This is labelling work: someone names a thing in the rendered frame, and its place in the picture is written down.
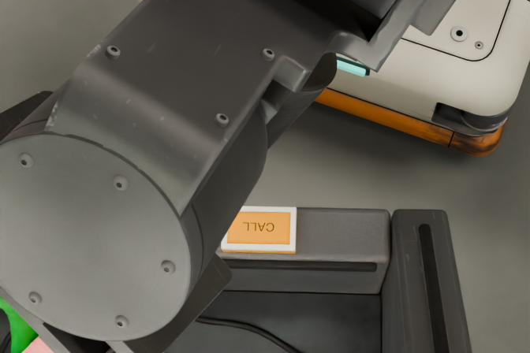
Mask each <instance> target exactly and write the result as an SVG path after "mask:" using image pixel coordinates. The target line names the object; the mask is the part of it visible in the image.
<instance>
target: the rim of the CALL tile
mask: <svg viewBox="0 0 530 353"><path fill-rule="evenodd" d="M240 211H243V212H281V213H290V214H291V217H290V245H288V244H253V243H227V233H226V235H225V236H224V238H223V240H222V242H221V249H222V250H231V251H295V250H296V228H297V208H296V207H278V206H243V207H242V208H241V210H240Z"/></svg>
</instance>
